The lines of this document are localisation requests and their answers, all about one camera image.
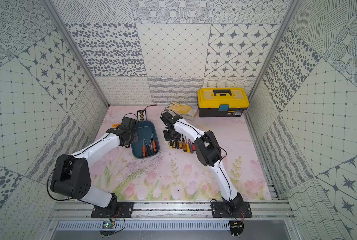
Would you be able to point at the yellow work gloves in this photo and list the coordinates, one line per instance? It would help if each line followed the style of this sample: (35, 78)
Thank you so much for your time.
(186, 111)

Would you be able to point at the clear blue red screwdriver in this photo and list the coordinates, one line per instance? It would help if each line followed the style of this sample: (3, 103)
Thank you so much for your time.
(190, 146)

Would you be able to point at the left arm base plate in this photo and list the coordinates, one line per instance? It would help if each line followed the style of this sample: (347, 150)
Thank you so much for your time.
(120, 209)

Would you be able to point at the wooden orange handle screwdriver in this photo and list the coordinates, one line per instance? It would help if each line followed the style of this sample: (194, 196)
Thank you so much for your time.
(184, 147)

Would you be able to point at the large orange black screwdriver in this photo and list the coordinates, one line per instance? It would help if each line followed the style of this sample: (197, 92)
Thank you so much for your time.
(143, 148)

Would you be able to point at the teal plastic storage tray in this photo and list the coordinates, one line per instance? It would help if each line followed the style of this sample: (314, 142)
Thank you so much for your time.
(147, 130)

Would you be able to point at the aluminium rail frame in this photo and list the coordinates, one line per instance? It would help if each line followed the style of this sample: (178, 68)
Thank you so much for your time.
(177, 210)

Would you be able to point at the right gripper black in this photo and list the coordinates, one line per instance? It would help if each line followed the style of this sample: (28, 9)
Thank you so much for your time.
(168, 138)

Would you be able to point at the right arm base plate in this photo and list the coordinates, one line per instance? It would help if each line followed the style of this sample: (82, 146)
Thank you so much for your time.
(224, 210)

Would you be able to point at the yellow black toolbox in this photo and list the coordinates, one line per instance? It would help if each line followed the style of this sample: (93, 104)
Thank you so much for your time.
(221, 102)

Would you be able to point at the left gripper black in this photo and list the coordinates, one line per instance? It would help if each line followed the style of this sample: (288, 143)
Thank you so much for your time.
(133, 137)

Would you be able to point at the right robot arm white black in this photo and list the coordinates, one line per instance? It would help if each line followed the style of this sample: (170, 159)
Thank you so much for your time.
(208, 153)

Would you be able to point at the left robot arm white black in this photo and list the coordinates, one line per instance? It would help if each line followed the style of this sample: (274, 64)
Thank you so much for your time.
(71, 176)

